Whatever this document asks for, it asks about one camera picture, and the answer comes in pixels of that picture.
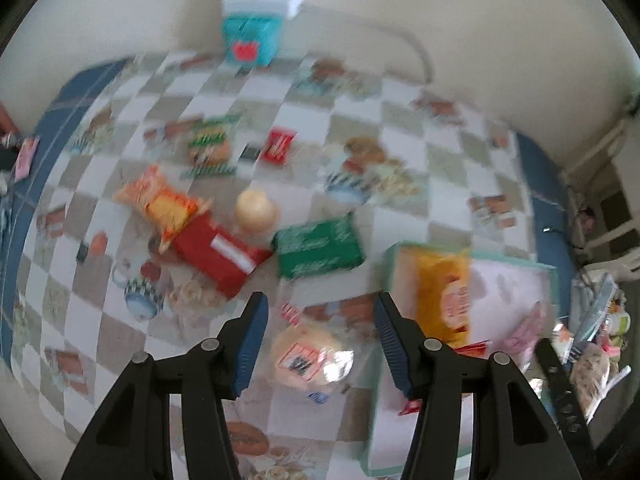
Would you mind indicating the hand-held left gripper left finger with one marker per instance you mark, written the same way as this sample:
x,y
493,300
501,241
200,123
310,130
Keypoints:
x,y
250,345

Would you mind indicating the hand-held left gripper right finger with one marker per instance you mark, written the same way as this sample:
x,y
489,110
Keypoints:
x,y
395,350

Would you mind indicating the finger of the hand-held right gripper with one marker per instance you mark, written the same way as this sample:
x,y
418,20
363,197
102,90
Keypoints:
x,y
562,390

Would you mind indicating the round pastry packet red label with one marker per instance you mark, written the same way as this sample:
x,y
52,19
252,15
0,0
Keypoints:
x,y
305,355

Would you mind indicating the pink snack packet with barcode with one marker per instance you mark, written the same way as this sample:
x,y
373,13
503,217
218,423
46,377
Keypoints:
x,y
525,335

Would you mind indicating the yellow snack packet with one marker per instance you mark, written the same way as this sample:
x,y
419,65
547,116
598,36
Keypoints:
x,y
442,290

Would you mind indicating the red snack packet white stripe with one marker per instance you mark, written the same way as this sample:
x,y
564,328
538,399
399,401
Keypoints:
x,y
215,255

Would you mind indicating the dark green snack packet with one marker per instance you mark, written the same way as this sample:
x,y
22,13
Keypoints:
x,y
320,250

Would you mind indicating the teal shallow box tray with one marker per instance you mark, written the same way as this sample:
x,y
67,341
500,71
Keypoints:
x,y
500,280

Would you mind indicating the round cream bun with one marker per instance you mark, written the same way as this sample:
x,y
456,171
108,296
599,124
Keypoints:
x,y
256,210

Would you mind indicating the orange snack packet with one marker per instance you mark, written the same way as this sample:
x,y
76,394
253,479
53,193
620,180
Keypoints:
x,y
160,205

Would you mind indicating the small red candy packet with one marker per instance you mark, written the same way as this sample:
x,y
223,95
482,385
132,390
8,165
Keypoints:
x,y
277,146

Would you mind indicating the clear green-edged cookie packet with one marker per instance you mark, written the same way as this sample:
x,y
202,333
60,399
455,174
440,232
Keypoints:
x,y
210,142

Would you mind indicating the clear plastic bag of snacks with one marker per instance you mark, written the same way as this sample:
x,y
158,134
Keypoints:
x,y
592,375

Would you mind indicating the small white green jar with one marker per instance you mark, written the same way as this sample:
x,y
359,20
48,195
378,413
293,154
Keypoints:
x,y
619,321

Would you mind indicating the white chair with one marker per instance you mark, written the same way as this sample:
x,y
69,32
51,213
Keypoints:
x,y
615,262

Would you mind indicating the checkered printed tablecloth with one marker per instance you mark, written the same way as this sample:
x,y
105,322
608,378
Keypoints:
x,y
100,260

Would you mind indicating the small pink packet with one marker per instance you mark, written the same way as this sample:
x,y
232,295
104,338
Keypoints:
x,y
26,157

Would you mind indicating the small teal box red label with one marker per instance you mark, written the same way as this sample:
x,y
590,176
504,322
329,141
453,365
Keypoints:
x,y
252,35

